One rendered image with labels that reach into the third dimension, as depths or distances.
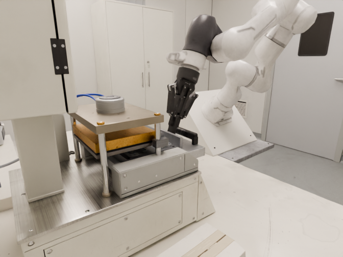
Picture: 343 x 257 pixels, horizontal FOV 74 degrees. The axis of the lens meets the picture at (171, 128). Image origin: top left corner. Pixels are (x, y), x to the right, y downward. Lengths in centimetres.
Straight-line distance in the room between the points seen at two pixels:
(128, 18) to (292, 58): 223
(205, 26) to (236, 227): 64
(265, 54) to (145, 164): 82
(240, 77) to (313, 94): 245
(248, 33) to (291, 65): 290
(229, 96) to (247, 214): 64
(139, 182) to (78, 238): 17
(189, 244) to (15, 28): 54
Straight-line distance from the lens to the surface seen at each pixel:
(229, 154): 130
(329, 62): 351
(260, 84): 123
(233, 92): 124
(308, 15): 109
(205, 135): 130
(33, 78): 45
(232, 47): 75
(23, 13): 46
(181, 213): 72
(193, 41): 79
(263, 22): 85
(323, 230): 89
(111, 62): 291
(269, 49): 118
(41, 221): 57
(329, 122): 355
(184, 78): 78
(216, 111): 134
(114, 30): 296
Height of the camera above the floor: 125
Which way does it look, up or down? 17 degrees down
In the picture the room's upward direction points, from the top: straight up
